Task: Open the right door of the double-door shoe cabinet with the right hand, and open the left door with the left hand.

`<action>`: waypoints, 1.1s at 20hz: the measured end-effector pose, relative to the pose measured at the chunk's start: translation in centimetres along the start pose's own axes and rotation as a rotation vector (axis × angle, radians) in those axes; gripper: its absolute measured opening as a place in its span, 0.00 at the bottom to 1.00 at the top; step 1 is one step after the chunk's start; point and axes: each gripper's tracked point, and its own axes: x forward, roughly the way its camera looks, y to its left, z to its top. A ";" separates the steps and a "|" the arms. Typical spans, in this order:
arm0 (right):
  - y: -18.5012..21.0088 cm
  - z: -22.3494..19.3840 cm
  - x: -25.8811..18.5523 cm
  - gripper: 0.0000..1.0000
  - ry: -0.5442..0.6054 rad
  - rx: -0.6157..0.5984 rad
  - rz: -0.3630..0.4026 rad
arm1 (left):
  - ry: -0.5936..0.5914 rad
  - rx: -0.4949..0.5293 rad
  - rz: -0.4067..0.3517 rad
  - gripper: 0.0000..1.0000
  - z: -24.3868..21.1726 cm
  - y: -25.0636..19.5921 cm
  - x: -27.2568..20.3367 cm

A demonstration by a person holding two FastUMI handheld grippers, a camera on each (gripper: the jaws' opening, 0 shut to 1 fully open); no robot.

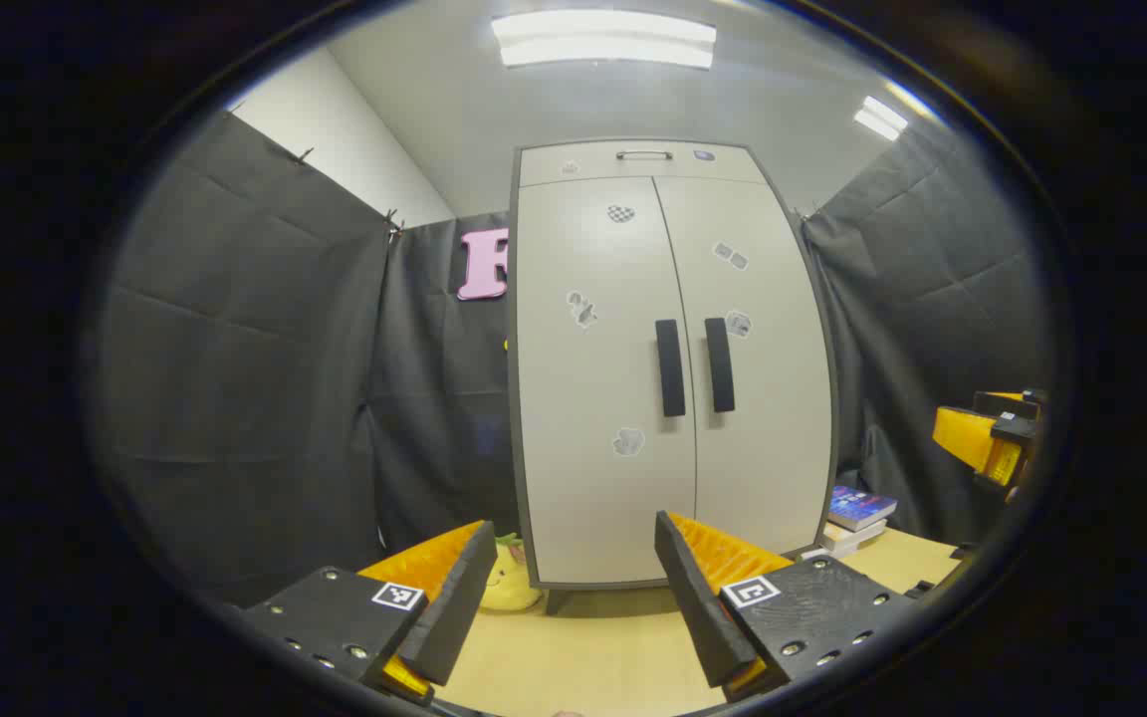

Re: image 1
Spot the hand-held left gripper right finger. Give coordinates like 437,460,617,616
655,511,918,700

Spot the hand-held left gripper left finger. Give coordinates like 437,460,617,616
240,519,498,703

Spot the grey cabinet door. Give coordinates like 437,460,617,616
653,177,833,559
516,177,698,587

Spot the black door handle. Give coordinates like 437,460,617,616
704,317,737,413
655,319,687,417

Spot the grey double-door shoe cabinet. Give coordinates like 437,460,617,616
509,139,840,615

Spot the yellow plush toy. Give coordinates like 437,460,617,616
479,533,543,611

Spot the blue book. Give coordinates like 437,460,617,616
827,485,899,532

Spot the white book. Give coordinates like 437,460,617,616
820,518,888,555

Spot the black backdrop cloth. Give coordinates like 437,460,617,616
96,110,1052,608

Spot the small ceiling light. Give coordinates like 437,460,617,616
853,95,909,141

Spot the long ceiling light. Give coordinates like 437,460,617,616
491,10,718,71

